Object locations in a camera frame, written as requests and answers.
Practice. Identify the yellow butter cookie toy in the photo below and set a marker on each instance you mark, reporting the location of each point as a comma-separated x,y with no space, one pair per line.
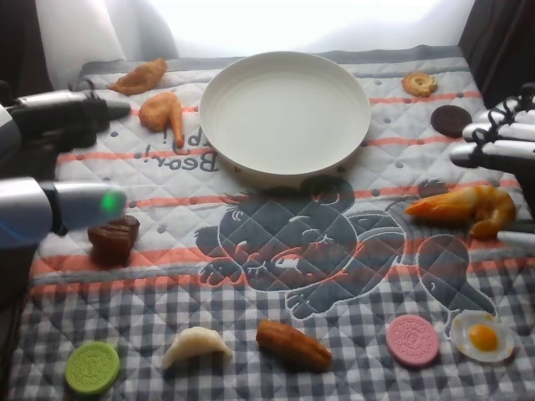
419,84

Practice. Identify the orange shrimp toy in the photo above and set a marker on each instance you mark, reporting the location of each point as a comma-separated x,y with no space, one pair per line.
455,206

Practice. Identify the fried chicken drumstick toy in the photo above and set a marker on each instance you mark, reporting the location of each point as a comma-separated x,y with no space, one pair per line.
159,110

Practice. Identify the white sheer curtain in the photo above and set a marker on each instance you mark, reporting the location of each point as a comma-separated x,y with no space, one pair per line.
259,25

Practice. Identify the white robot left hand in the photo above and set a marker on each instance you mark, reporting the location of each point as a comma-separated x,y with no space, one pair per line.
42,117

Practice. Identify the brown chocolate piece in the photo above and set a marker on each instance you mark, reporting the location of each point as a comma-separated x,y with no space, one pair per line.
113,242

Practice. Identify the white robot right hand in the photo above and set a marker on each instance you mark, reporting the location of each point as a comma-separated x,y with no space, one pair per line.
505,146

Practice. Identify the green sandwich cookie toy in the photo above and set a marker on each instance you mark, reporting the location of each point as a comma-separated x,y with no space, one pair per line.
93,367

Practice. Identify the grey quilt with bear print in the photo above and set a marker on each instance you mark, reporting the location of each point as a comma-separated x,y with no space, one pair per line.
267,259

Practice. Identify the brown fried roll toy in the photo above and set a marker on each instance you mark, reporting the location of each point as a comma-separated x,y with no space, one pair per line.
292,342

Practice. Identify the white round plate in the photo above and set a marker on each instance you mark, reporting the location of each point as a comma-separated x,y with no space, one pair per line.
284,113

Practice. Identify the dark curtain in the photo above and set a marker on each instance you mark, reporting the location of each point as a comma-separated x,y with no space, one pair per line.
21,42
501,46

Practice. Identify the fried egg toy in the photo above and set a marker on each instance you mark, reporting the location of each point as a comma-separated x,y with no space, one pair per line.
482,336

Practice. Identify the golden fried pastry toy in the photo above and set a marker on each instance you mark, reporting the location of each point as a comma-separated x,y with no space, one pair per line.
140,77

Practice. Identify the brown sandwich cookie toy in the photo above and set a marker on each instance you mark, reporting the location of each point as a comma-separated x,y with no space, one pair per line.
451,121

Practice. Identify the pink sandwich cookie toy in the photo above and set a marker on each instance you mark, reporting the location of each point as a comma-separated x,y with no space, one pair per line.
413,341

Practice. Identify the white dumpling toy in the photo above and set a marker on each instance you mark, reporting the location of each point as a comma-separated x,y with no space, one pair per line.
194,346

